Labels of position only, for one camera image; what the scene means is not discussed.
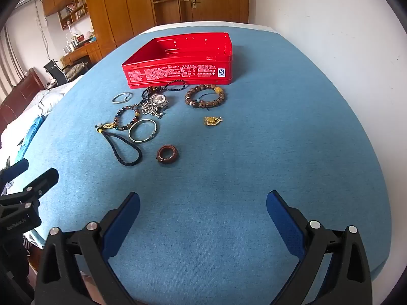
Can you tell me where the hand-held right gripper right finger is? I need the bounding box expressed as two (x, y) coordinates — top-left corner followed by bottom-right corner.
(266, 190), (373, 305)

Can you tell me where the large silver bangle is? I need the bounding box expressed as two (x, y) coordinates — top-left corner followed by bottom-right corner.
(128, 118), (157, 142)

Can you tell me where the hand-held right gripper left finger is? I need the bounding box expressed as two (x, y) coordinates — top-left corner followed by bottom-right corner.
(35, 192), (141, 305)

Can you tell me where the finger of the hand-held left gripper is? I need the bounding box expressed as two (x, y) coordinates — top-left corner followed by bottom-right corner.
(0, 158), (30, 181)
(0, 168), (60, 210)

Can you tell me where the black cord with gold charm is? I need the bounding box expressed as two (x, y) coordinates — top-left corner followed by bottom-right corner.
(95, 122), (142, 166)

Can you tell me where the brown wooden bead bracelet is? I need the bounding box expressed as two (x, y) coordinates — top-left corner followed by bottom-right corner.
(185, 84), (228, 109)

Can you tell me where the red tin box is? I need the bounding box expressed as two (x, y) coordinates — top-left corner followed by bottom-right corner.
(122, 32), (234, 89)

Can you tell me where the reddish brown ring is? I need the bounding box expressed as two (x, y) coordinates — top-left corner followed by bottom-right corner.
(156, 145), (179, 163)

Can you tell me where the blue bed cover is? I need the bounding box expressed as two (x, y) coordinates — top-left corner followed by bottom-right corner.
(24, 22), (391, 305)

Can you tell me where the white bedding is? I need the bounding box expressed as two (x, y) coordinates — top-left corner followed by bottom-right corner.
(0, 86), (80, 166)

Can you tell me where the black chair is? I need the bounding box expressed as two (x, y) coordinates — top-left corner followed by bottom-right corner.
(43, 60), (90, 85)

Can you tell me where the dark multicolour bead bracelet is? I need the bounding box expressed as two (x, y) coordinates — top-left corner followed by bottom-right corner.
(114, 105), (141, 131)

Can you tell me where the silver metal wristwatch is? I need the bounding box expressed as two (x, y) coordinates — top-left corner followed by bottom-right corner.
(141, 93), (169, 119)

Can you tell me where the striped curtain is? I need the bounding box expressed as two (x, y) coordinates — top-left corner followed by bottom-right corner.
(0, 28), (29, 102)

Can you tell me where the wooden wardrobe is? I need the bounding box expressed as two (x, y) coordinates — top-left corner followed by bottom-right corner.
(43, 0), (156, 61)

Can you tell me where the black bead necklace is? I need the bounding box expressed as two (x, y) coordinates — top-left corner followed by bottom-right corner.
(141, 80), (186, 103)

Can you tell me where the dark wooden headboard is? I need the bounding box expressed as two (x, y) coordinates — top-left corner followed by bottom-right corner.
(0, 68), (47, 128)

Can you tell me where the blue cloth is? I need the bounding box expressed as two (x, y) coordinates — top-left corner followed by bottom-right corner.
(19, 116), (45, 159)

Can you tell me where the wooden desk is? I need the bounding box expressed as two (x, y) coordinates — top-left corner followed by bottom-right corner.
(60, 41), (102, 67)

